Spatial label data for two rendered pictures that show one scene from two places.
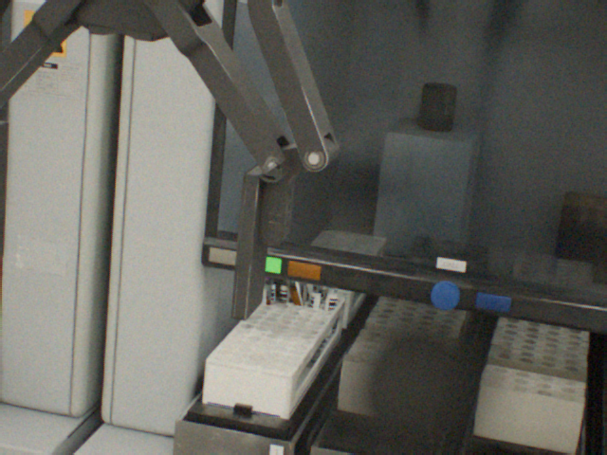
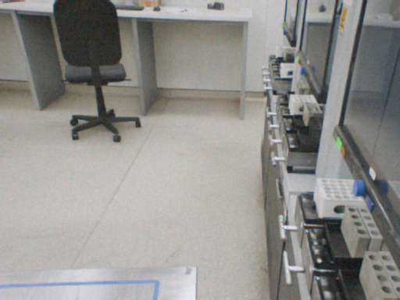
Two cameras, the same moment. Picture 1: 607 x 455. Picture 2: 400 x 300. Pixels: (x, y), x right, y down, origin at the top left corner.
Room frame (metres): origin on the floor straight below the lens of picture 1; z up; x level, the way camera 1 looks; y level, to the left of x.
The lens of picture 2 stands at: (0.92, -0.72, 1.32)
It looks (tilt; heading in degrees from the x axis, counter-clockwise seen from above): 30 degrees down; 80
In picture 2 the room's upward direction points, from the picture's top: 1 degrees clockwise
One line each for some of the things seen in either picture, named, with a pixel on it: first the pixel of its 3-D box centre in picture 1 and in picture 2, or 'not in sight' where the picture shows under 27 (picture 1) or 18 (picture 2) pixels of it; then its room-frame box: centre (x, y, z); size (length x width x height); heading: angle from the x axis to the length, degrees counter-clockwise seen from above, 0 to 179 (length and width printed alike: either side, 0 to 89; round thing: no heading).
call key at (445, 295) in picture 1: (445, 295); (358, 187); (1.26, -0.16, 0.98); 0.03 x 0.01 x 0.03; 78
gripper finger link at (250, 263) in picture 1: (253, 240); not in sight; (0.56, 0.02, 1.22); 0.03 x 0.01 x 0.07; 168
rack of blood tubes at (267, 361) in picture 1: (279, 350); (381, 202); (1.42, 0.01, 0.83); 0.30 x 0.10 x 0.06; 168
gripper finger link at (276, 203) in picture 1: (297, 191); not in sight; (0.56, 0.00, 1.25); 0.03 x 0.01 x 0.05; 78
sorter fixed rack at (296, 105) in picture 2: not in sight; (328, 107); (1.57, 0.70, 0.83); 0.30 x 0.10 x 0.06; 168
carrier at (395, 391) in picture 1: (390, 391); (354, 232); (1.29, -0.12, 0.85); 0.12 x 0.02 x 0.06; 79
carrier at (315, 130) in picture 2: not in sight; (314, 131); (1.41, 0.43, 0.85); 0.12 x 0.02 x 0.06; 78
